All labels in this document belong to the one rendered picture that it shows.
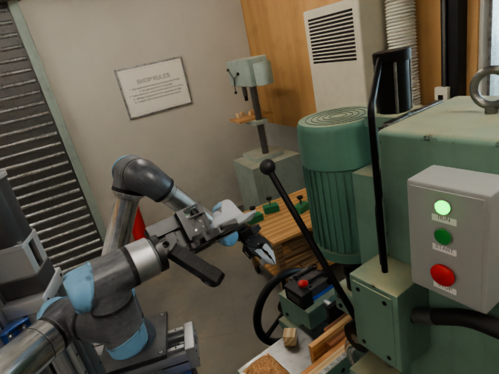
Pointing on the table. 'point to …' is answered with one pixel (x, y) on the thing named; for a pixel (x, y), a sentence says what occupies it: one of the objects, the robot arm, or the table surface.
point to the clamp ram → (331, 310)
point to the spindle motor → (334, 176)
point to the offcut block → (289, 337)
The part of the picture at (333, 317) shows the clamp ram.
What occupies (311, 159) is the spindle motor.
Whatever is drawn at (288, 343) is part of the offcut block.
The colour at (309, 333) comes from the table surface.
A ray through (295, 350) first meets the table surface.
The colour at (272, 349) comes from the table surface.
